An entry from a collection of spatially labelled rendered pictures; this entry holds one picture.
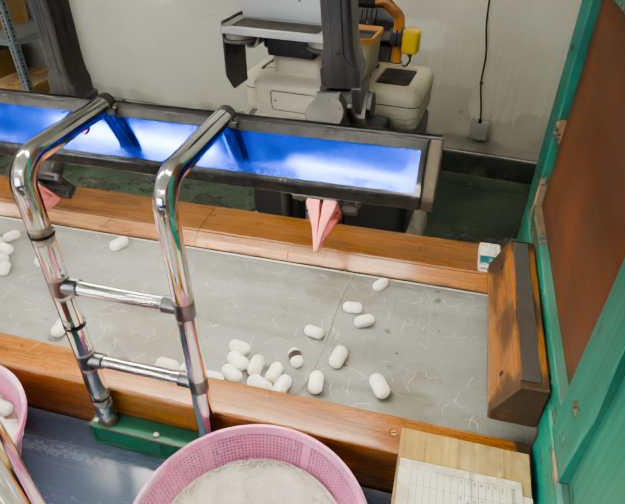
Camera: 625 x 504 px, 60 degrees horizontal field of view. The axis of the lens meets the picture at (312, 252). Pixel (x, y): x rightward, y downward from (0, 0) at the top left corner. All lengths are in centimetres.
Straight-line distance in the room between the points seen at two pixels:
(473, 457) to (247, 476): 27
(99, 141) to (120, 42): 278
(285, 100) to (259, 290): 61
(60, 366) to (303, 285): 40
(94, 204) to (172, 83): 221
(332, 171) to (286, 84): 81
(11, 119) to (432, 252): 68
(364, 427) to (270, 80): 93
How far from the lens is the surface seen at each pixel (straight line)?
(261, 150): 61
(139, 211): 114
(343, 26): 84
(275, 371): 78
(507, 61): 272
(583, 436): 58
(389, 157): 58
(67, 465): 86
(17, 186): 59
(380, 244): 101
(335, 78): 87
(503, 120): 281
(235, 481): 72
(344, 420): 73
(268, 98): 142
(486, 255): 98
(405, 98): 158
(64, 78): 113
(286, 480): 72
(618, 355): 51
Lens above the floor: 135
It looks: 37 degrees down
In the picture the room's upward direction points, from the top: straight up
